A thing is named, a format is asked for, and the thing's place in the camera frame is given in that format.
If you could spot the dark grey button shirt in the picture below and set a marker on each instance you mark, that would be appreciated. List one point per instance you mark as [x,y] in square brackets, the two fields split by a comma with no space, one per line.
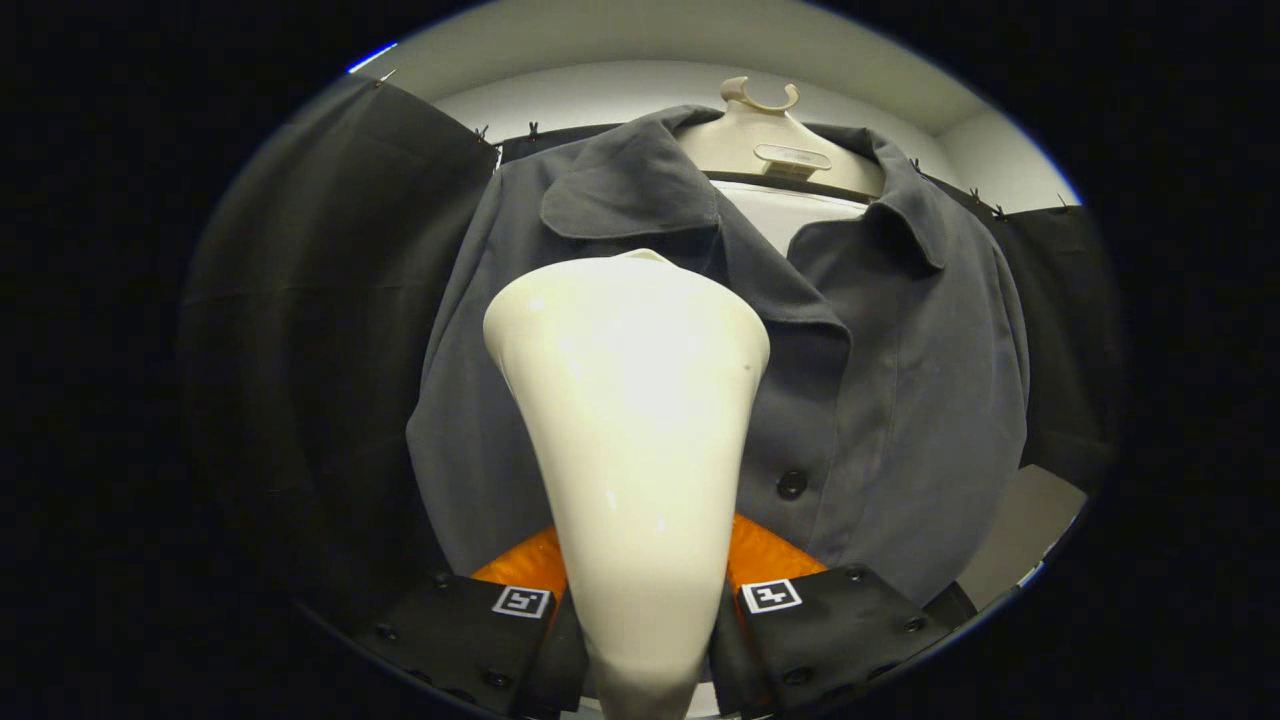
[900,400]

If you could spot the white garment steamer head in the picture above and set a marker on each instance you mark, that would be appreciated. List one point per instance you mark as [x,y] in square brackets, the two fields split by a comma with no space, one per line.
[630,430]

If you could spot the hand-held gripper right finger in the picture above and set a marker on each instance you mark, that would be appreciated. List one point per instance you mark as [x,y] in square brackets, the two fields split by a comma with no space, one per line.
[840,630]

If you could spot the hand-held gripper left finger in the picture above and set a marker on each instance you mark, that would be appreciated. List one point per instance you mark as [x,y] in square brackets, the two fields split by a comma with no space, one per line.
[450,635]

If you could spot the black backdrop cloth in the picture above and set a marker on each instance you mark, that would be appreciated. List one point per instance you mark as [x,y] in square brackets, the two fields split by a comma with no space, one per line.
[330,300]

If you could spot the grey low cabinet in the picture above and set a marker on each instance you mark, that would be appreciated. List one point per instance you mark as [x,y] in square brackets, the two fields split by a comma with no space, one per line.
[1030,520]

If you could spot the cream steamer hanger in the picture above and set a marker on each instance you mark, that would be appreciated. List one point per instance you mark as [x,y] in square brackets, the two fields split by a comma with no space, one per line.
[760,135]

